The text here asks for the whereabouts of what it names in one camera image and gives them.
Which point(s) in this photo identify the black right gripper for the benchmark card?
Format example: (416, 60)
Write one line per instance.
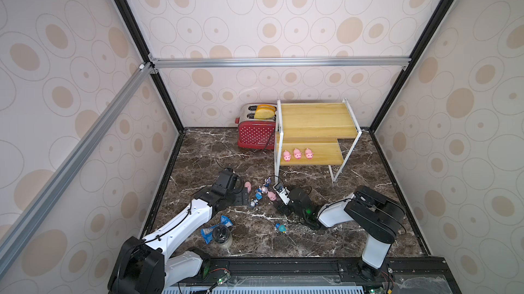
(289, 203)

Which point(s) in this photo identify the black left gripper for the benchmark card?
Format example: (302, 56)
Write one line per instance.
(239, 199)

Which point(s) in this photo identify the pink pig toy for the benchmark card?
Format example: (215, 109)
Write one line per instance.
(309, 154)
(286, 156)
(297, 154)
(248, 186)
(272, 196)

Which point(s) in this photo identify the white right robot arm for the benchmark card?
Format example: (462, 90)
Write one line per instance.
(380, 216)

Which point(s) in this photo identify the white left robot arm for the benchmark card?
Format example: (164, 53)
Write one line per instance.
(146, 265)

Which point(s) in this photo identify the Doraemon figure teal ball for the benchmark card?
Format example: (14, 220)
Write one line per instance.
(281, 228)

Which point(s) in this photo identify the clear tape roll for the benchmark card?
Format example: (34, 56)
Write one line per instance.
(222, 236)

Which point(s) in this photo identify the blue plastic wrapper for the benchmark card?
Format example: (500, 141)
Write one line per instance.
(206, 233)

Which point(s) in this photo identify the white metal wooden shelf rack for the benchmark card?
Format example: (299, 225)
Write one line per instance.
(330, 130)

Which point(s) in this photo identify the red polka dot toaster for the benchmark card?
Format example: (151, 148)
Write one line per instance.
(255, 133)

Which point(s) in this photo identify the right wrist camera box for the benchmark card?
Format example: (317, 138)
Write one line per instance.
(283, 193)

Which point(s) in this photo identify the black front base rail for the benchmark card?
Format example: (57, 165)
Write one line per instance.
(397, 275)

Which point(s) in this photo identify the silver aluminium rail back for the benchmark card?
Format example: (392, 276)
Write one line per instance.
(280, 62)

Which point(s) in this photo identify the silver aluminium rail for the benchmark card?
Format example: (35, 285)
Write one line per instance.
(31, 219)
(280, 62)

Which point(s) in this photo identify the silver aluminium rail left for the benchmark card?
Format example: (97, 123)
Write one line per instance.
(31, 219)

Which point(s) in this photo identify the black corner frame post left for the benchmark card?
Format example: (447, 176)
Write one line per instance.
(132, 26)

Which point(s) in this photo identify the black corner frame post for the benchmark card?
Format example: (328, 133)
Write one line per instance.
(132, 26)
(439, 14)

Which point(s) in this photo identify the black corner frame post right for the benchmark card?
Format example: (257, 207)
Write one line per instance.
(439, 14)

